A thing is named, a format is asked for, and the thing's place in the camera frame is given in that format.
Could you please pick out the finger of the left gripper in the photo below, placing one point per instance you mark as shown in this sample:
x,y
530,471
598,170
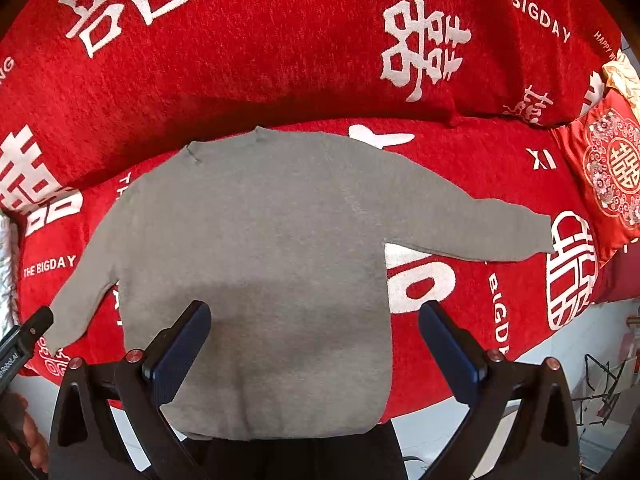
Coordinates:
x,y
18,346

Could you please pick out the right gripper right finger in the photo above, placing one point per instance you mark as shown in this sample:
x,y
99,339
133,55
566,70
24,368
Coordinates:
x,y
542,442

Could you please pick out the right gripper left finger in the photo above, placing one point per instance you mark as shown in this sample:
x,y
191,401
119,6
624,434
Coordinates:
x,y
85,441

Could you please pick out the grey knit sweater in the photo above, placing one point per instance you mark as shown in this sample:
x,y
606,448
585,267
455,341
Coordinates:
x,y
283,235

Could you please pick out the person's left hand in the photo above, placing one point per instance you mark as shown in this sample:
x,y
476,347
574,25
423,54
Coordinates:
x,y
14,409

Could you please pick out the black metal rack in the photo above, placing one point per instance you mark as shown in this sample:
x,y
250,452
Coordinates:
x,y
596,396

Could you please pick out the red embroidered cushion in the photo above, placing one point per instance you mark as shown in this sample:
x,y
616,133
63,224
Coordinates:
x,y
602,150

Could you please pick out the red wedding sofa cover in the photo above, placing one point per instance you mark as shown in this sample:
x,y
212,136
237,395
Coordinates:
x,y
95,93

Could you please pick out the yellow cloth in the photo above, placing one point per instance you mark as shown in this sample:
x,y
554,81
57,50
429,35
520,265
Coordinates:
x,y
623,77

